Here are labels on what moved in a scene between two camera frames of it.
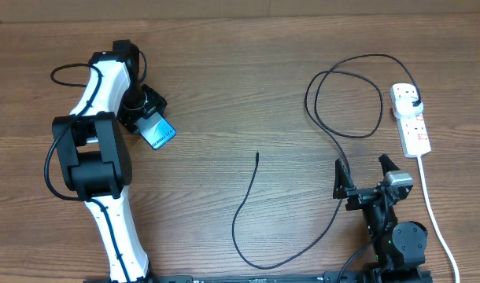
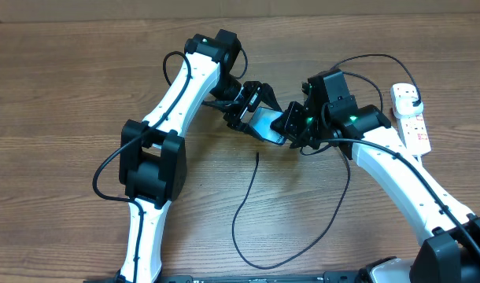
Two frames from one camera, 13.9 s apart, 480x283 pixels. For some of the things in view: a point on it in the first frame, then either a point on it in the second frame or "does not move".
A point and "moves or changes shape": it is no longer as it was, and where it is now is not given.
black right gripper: x=343 y=189 to x=290 y=129
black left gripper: x=155 y=103 to x=257 y=91
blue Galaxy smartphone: x=156 y=130 moves or changes shape
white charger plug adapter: x=403 y=107 does not move
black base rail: x=318 y=277 does not move
